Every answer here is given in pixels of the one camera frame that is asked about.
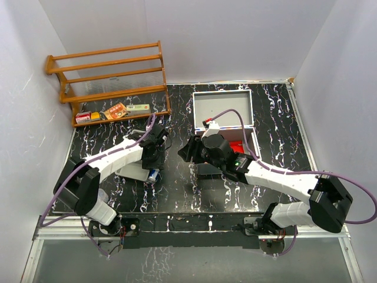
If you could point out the grey plastic tray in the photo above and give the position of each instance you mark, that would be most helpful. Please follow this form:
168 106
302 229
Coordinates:
128 160

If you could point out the grey storage box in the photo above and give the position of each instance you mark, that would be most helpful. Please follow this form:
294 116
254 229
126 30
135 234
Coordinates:
207 104

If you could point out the orange wooden shelf rack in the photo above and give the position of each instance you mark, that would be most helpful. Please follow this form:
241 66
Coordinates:
129 75

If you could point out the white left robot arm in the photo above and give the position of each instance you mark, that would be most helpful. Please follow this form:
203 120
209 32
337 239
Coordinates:
79 182

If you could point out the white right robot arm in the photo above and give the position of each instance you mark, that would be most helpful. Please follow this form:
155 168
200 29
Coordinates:
322 200

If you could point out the red white medicine box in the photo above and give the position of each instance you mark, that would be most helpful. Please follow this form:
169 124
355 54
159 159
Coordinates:
84 117

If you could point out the white blue bandage roll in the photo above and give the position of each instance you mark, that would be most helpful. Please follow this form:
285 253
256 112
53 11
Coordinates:
153 176

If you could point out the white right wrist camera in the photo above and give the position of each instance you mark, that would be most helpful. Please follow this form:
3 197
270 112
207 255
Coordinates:
211 126

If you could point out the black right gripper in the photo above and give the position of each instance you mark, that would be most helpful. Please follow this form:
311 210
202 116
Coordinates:
192 149

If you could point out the white green medicine box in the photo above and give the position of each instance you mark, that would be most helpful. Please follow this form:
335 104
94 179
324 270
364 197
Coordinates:
138 109

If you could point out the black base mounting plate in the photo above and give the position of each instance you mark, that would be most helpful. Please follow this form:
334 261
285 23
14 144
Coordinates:
126 233

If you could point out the aluminium frame rail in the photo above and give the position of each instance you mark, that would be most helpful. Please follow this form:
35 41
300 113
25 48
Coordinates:
74 226

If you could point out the yellow small box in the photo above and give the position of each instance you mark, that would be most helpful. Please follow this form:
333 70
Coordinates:
95 116

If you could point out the orange patterned box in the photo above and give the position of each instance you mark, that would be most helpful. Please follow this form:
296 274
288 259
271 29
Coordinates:
116 112

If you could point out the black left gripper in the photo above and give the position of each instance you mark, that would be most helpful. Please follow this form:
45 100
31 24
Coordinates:
157 164

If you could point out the clear plastic cup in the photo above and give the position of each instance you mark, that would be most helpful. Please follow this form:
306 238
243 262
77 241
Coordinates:
103 196

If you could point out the red fabric medicine pouch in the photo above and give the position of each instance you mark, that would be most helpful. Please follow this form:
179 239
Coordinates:
237 146

